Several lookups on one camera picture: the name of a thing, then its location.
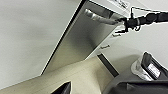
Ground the stainless steel dishwasher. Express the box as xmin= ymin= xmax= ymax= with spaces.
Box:
xmin=41 ymin=0 xmax=130 ymax=76

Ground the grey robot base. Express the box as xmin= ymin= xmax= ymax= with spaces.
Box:
xmin=101 ymin=50 xmax=168 ymax=94

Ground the white base cabinet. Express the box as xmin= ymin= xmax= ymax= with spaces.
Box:
xmin=0 ymin=0 xmax=149 ymax=89

